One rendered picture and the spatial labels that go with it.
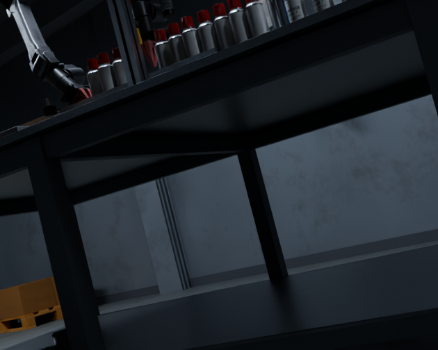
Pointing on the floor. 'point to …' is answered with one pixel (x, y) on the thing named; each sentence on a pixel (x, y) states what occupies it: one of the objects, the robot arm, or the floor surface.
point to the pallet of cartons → (22, 306)
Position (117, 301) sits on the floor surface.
